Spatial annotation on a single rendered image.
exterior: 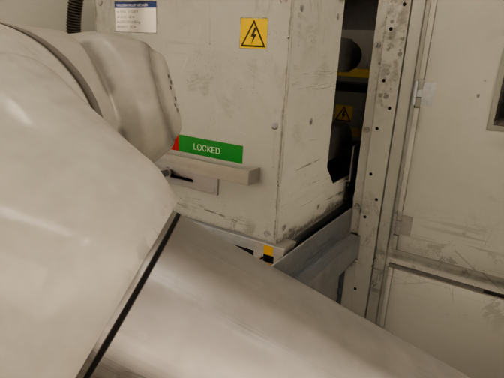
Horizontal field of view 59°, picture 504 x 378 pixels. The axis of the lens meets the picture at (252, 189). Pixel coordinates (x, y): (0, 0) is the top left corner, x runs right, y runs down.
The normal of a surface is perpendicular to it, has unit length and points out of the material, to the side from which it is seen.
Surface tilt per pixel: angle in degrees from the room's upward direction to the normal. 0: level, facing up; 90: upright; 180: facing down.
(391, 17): 90
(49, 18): 90
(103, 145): 34
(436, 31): 90
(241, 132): 90
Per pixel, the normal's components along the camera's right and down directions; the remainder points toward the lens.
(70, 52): 0.69, -0.64
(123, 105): 0.06, 0.27
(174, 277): 0.44, -0.56
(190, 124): -0.53, 0.22
